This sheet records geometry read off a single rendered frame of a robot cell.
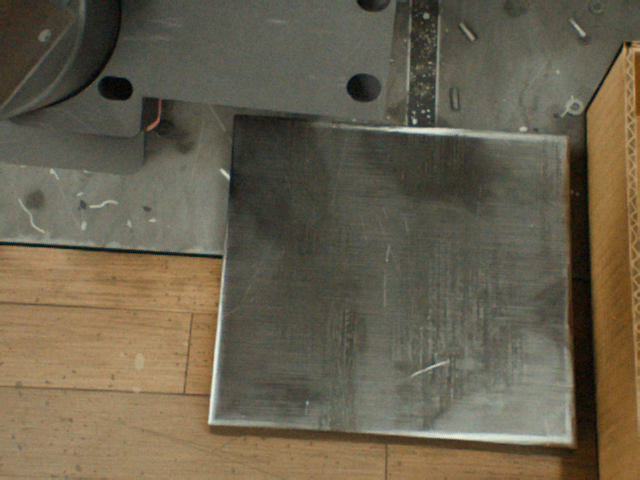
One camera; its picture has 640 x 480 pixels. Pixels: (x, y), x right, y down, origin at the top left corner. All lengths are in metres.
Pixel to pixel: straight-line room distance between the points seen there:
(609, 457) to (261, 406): 0.16
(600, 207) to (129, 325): 0.24
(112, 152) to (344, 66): 0.09
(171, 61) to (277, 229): 0.26
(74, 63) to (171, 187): 0.33
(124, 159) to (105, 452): 0.22
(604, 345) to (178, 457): 0.21
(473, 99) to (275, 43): 0.32
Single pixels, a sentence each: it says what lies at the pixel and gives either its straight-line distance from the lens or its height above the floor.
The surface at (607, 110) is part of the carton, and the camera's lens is 0.63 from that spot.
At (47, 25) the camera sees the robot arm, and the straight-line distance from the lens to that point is 0.27.
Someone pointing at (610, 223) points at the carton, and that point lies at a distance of 0.61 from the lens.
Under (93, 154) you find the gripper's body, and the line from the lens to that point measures 0.41.
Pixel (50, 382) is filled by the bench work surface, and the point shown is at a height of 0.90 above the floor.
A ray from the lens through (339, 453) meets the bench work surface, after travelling 0.60.
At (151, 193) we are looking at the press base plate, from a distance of 0.64.
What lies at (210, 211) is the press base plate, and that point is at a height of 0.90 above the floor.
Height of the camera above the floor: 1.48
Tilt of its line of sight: 69 degrees down
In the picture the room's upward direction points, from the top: 9 degrees clockwise
